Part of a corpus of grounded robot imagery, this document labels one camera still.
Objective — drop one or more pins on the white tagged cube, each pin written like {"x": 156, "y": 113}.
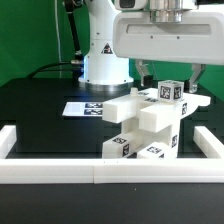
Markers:
{"x": 170, "y": 90}

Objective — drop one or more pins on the white chair seat part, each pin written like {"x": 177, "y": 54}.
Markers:
{"x": 168, "y": 135}

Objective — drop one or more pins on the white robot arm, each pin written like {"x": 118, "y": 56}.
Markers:
{"x": 108, "y": 33}

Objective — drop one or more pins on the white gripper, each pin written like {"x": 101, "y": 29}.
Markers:
{"x": 186, "y": 31}

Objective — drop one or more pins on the white chair back part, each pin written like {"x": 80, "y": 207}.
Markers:
{"x": 153, "y": 114}

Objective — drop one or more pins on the white marker sheet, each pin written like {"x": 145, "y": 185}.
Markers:
{"x": 83, "y": 109}

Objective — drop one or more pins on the white U-shaped fence frame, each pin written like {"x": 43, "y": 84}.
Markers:
{"x": 47, "y": 171}

